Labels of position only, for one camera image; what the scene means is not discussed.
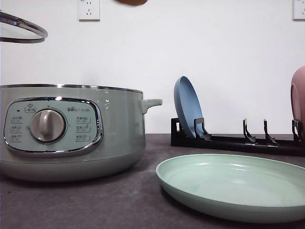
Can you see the green plate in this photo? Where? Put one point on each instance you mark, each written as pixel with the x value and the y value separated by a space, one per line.
pixel 234 187

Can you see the brown potato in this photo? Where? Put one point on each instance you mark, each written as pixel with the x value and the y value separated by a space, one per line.
pixel 133 2

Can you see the glass steamer lid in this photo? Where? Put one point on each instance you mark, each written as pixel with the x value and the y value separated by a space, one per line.
pixel 12 19

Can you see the blue plate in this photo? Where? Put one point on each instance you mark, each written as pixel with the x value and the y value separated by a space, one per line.
pixel 188 104

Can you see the black plate rack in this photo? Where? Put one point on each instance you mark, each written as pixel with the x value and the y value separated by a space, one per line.
pixel 246 143

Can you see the green electric steamer pot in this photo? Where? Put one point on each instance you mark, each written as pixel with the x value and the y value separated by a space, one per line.
pixel 70 132

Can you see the pink plate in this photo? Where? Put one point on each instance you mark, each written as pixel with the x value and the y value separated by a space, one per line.
pixel 298 97

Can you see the white wall socket left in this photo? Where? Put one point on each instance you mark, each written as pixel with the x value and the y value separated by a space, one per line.
pixel 89 10

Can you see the white wall socket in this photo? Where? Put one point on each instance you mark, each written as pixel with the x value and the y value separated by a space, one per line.
pixel 298 10
pixel 89 10

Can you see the white wall socket right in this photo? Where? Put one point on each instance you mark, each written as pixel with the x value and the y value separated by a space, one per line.
pixel 298 10

